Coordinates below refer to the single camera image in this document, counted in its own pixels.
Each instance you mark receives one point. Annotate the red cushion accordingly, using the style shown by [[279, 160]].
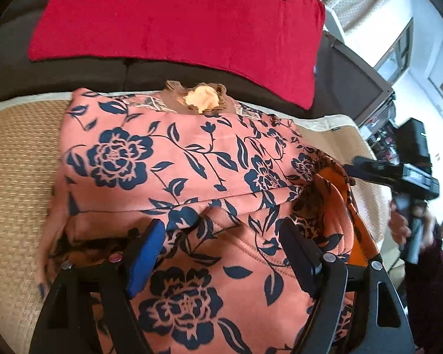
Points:
[[272, 43]]

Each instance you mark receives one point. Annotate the person's right hand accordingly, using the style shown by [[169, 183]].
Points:
[[400, 231]]

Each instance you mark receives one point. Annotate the woven rattan mat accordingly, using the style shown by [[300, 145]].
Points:
[[30, 130]]

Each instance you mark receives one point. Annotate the dark brown sofa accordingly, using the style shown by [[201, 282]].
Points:
[[344, 83]]

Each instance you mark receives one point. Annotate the shelf with small items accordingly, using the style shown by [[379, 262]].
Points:
[[379, 132]]

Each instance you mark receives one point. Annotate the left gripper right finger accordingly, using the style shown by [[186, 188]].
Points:
[[378, 322]]

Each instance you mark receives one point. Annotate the orange floral garment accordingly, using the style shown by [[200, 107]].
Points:
[[222, 184]]

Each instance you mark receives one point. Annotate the window with frame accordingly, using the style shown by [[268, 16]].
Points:
[[395, 62]]

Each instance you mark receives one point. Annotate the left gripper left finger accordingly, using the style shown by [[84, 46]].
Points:
[[66, 322]]

